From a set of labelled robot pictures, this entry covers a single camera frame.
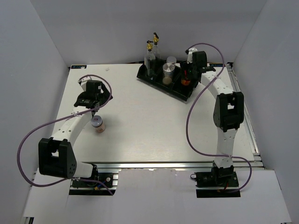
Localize silver lid blue label shaker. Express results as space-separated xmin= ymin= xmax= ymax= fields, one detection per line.
xmin=166 ymin=56 xmax=177 ymax=66

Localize silver lid glass shaker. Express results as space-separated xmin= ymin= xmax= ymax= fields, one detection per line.
xmin=162 ymin=63 xmax=175 ymax=85

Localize black plastic organizer tray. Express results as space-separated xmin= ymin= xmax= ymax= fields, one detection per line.
xmin=136 ymin=57 xmax=201 ymax=103

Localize red lid sauce jar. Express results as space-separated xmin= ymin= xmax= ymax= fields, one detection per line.
xmin=181 ymin=70 xmax=192 ymax=86

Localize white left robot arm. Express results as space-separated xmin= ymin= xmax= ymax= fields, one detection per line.
xmin=38 ymin=80 xmax=112 ymax=186

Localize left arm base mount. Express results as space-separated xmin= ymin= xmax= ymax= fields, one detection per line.
xmin=69 ymin=171 xmax=118 ymax=196

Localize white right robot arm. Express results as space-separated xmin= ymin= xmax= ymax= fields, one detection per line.
xmin=180 ymin=47 xmax=244 ymax=188

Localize clear glass oil bottle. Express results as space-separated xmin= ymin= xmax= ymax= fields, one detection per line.
xmin=152 ymin=32 xmax=161 ymax=59
xmin=144 ymin=41 xmax=156 ymax=79

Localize blue corner label left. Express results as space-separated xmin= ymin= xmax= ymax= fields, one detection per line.
xmin=71 ymin=65 xmax=87 ymax=69

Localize blue corner label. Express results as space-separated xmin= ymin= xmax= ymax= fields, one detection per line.
xmin=209 ymin=63 xmax=225 ymax=67
xmin=71 ymin=65 xmax=87 ymax=69

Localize white label lid spice jar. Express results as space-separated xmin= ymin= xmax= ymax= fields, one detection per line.
xmin=91 ymin=115 xmax=106 ymax=133

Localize blue corner label right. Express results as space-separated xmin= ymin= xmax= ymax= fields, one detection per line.
xmin=209 ymin=63 xmax=225 ymax=67

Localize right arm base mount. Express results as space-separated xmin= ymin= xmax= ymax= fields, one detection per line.
xmin=190 ymin=172 xmax=241 ymax=198

